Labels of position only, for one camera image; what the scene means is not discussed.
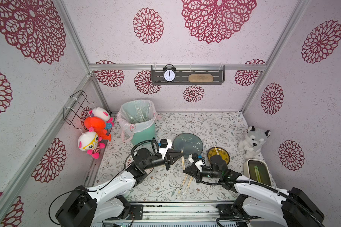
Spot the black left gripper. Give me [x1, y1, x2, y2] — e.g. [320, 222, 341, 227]
[143, 149, 185, 171]

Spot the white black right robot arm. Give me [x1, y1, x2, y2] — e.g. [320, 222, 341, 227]
[183, 153, 325, 227]

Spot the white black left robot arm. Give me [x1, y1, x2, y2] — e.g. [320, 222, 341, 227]
[50, 139, 184, 227]

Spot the dark green glass plate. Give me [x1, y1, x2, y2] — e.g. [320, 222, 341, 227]
[172, 133, 204, 159]

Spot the yellow black patterned plate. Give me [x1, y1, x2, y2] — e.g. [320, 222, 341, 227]
[207, 147, 231, 165]

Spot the white orange patterned plate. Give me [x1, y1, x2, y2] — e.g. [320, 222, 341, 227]
[124, 154, 154, 175]

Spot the green trash bin with bag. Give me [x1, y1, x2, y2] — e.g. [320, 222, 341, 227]
[117, 99, 160, 145]

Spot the grey husky plush toy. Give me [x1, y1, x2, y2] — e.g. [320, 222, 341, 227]
[238, 126, 271, 160]

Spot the white green rectangular tray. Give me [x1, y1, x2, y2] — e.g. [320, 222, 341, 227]
[243, 159, 272, 186]

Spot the wooden brush on shelf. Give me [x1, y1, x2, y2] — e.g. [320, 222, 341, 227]
[188, 74, 214, 83]

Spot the black alarm clock on shelf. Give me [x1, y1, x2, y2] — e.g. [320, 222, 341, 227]
[163, 64, 177, 82]

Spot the red plush toy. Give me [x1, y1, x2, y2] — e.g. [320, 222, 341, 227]
[84, 116, 111, 141]

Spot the white plush with yellow glasses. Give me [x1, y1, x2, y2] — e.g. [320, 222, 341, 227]
[77, 127, 105, 159]

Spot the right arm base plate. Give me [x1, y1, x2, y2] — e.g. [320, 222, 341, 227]
[216, 194, 259, 221]

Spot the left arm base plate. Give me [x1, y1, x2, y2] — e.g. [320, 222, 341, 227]
[117, 204, 144, 221]

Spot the grey wall shelf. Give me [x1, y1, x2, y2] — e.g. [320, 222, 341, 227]
[151, 65, 225, 85]

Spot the black wire wall basket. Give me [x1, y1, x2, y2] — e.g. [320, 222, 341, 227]
[63, 89, 95, 129]

